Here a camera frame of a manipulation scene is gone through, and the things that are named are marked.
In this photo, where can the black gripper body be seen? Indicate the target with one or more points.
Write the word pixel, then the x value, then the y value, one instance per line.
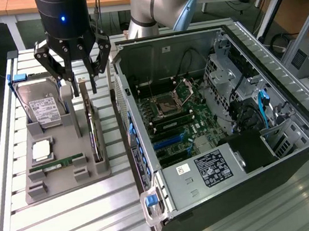
pixel 63 14

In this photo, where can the green graphics card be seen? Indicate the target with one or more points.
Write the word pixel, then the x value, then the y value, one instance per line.
pixel 92 128

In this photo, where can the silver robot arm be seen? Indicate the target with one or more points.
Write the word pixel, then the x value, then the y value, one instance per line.
pixel 144 9

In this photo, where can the blue disk caddy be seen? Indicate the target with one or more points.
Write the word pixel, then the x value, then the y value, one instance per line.
pixel 20 78

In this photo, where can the silver hard disk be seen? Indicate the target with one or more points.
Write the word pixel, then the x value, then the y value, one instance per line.
pixel 43 106

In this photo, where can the thin metal locking lever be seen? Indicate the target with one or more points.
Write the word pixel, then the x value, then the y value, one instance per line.
pixel 151 90

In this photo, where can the CPU socket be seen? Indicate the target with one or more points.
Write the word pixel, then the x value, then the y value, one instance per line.
pixel 167 106

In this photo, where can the grey parts rack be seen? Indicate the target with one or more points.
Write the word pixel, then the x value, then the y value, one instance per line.
pixel 62 149

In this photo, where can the silver CPU chip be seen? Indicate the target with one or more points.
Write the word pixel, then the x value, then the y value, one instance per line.
pixel 41 150

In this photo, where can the metal socket cover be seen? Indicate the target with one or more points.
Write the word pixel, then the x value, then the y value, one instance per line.
pixel 184 92

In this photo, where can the green RAM stick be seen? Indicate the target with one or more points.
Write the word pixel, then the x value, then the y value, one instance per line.
pixel 64 161

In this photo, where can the dark RAM stick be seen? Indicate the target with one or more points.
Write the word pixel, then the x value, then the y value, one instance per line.
pixel 172 125

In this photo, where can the long black expansion slot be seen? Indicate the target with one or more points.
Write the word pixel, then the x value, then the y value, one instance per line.
pixel 165 136
pixel 177 160
pixel 173 154

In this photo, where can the green motherboard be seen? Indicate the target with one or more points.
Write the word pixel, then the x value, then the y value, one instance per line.
pixel 201 109

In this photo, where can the metal disk bay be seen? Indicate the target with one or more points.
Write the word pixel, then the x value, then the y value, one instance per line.
pixel 220 79
pixel 287 138

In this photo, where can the silver chipset heat sink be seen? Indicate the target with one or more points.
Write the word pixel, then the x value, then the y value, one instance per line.
pixel 202 144

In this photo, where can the grey power supply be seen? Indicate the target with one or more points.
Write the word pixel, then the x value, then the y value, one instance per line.
pixel 186 190

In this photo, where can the black plastic shroud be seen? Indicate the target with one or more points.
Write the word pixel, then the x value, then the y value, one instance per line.
pixel 249 151

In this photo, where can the black open PC case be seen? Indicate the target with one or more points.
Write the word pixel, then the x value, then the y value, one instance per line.
pixel 292 177

